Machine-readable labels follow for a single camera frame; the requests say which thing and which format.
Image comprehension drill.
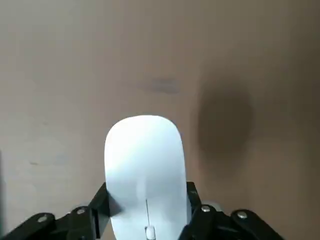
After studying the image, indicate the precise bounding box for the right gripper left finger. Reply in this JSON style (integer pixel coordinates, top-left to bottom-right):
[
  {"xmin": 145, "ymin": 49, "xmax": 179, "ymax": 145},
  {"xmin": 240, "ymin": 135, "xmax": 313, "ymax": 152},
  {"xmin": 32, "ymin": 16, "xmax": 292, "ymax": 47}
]
[{"xmin": 0, "ymin": 181, "xmax": 125, "ymax": 240}]

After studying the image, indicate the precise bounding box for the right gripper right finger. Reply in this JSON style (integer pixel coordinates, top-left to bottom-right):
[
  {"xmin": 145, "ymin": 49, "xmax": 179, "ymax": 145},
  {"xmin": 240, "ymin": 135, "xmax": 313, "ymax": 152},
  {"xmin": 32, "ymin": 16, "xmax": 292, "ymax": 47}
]
[{"xmin": 179, "ymin": 181, "xmax": 286, "ymax": 240}]

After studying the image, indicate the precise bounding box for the white computer mouse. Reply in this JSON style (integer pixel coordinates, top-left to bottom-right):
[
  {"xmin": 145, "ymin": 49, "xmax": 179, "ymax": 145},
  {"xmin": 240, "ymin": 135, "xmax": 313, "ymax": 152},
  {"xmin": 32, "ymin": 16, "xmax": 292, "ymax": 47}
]
[{"xmin": 104, "ymin": 114, "xmax": 188, "ymax": 240}]

